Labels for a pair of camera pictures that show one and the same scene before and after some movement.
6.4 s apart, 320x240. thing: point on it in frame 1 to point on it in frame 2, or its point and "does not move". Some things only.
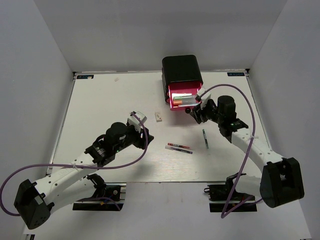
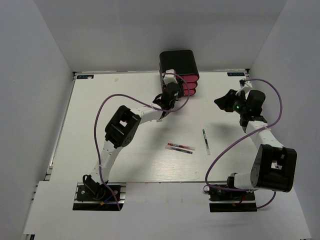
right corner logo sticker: x=235 y=74 does not move
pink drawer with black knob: x=183 y=88 to x=190 y=78
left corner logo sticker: x=85 y=76 does not move
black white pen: x=178 y=149 does not move
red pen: x=181 y=146 does not move
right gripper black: x=198 y=111 to x=223 y=102
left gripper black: x=141 y=142 to x=180 y=94
